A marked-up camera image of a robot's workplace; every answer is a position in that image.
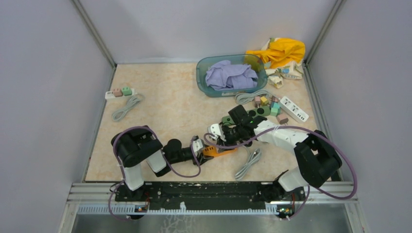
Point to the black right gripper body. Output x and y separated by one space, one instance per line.
233 135

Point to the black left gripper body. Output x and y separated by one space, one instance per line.
186 155

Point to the orange power strip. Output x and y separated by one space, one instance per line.
212 151

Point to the green power strip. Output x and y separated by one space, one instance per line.
263 111

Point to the yellow usb charger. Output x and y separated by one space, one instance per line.
264 101

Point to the light green usb charger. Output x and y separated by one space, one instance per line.
275 112

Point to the teal usb charger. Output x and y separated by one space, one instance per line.
275 105

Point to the small white power strip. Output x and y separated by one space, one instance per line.
109 95

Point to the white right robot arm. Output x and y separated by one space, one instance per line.
316 159

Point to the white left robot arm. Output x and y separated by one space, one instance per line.
140 144

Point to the teal plastic basin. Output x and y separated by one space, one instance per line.
205 63

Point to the purple cloth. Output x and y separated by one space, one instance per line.
224 75

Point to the green charger on white strip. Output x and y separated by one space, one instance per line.
126 91

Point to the white patterned cloth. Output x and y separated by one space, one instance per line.
291 71

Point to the pink charger on white strip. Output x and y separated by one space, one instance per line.
117 92

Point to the yellow cloth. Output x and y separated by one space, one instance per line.
280 52

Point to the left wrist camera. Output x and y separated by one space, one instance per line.
197 145

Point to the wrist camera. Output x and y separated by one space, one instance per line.
216 132
197 145

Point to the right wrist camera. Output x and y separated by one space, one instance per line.
216 132

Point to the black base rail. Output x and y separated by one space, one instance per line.
204 196

